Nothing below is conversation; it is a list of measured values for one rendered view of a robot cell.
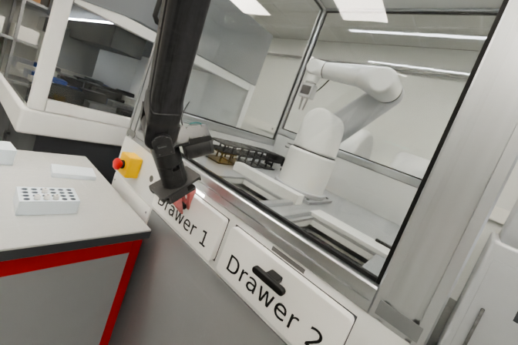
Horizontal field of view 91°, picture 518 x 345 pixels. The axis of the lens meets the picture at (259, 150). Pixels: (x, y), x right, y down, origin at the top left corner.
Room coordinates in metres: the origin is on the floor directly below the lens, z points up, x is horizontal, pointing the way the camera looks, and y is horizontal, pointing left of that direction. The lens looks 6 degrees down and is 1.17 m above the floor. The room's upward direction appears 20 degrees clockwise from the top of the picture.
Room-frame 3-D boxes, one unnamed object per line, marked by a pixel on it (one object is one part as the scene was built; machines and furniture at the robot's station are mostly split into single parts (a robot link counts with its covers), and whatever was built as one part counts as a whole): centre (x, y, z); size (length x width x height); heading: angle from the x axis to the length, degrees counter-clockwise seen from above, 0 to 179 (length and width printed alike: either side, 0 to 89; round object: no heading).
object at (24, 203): (0.63, 0.48, 0.78); 0.12 x 0.08 x 0.04; 140
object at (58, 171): (0.87, 0.60, 0.77); 0.13 x 0.09 x 0.02; 135
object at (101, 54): (1.96, 1.29, 1.13); 1.78 x 1.14 x 0.45; 53
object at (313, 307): (0.47, -0.12, 0.87); 0.29 x 0.02 x 0.11; 53
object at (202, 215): (0.66, 0.13, 0.87); 0.29 x 0.02 x 0.11; 53
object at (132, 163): (0.84, 0.40, 0.88); 0.07 x 0.05 x 0.07; 53
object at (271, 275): (0.45, -0.11, 0.91); 0.07 x 0.04 x 0.01; 53
